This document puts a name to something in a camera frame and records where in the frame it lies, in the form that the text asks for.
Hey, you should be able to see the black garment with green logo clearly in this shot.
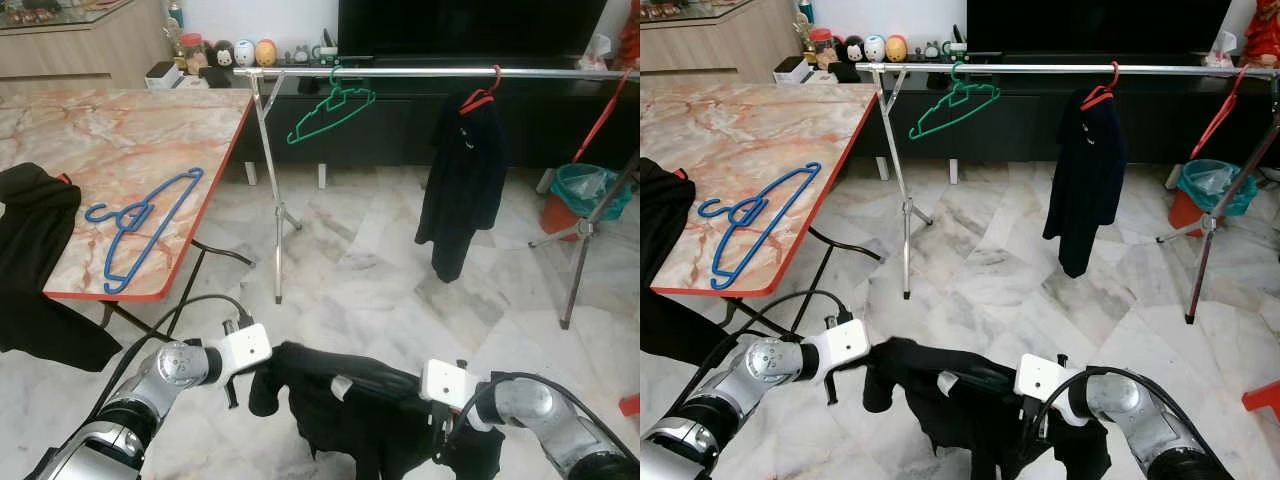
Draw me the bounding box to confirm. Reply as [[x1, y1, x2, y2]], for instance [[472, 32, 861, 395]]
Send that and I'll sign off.
[[862, 336, 1113, 480], [248, 340, 506, 480]]

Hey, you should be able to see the blue plastic hanger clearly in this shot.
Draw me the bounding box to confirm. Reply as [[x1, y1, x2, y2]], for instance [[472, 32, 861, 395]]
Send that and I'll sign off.
[[85, 167, 205, 295], [697, 162, 823, 291]]

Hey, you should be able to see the green plastic hanger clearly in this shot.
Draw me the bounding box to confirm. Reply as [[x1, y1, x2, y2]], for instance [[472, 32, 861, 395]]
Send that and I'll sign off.
[[908, 62, 1001, 141], [287, 65, 377, 146]]

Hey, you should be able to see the red plastic hanger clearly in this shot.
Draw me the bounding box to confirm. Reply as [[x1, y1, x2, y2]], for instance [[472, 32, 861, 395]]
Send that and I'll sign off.
[[572, 68, 636, 166], [458, 65, 504, 116], [1190, 65, 1251, 161], [1078, 62, 1121, 111]]

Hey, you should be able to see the black shirt small white print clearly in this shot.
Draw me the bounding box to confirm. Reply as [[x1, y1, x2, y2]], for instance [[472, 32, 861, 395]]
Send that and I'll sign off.
[[1042, 85, 1129, 279], [415, 88, 511, 284]]

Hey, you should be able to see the black low tv console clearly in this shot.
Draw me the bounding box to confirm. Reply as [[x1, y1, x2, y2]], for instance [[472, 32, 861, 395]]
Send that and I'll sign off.
[[775, 58, 1280, 186], [150, 60, 641, 189]]

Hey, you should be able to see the plain black garment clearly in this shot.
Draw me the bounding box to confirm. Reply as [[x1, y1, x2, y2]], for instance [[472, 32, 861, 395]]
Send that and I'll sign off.
[[640, 158, 736, 369], [0, 162, 123, 373]]

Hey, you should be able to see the red bin with teal bag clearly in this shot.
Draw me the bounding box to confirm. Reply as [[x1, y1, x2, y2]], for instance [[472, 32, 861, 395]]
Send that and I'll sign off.
[[540, 163, 633, 243], [1168, 158, 1258, 238]]

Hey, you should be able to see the marble top folding table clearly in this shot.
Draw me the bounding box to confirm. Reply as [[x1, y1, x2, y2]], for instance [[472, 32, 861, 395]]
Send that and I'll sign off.
[[0, 85, 257, 346], [640, 80, 879, 336]]

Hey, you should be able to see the silver metal clothes rack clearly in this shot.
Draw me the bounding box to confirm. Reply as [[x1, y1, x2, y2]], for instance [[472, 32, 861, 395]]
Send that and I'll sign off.
[[232, 64, 641, 331], [853, 62, 1280, 325]]

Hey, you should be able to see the light wood cabinet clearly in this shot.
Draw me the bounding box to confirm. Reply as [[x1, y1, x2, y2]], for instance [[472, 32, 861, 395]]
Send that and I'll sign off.
[[640, 0, 796, 86], [0, 0, 171, 91]]

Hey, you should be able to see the black television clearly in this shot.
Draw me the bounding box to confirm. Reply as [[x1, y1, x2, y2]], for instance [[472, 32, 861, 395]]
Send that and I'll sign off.
[[966, 0, 1233, 56], [337, 0, 609, 59]]

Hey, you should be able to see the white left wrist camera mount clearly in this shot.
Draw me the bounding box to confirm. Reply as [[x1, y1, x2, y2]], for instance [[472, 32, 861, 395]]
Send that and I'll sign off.
[[815, 318, 871, 371], [215, 322, 273, 373]]

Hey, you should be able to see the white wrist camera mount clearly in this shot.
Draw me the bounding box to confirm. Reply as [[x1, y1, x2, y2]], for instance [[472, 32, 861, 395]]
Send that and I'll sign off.
[[420, 358, 481, 409], [815, 318, 871, 371], [215, 322, 273, 373], [1015, 352, 1076, 403]]

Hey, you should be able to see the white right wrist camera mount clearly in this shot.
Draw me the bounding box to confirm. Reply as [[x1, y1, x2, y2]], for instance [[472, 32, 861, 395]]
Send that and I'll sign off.
[[420, 358, 481, 409], [1015, 352, 1076, 403]]

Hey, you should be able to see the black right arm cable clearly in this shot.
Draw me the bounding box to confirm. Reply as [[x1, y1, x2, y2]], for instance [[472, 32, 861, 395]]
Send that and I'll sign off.
[[1030, 365, 1231, 471], [432, 372, 633, 471]]

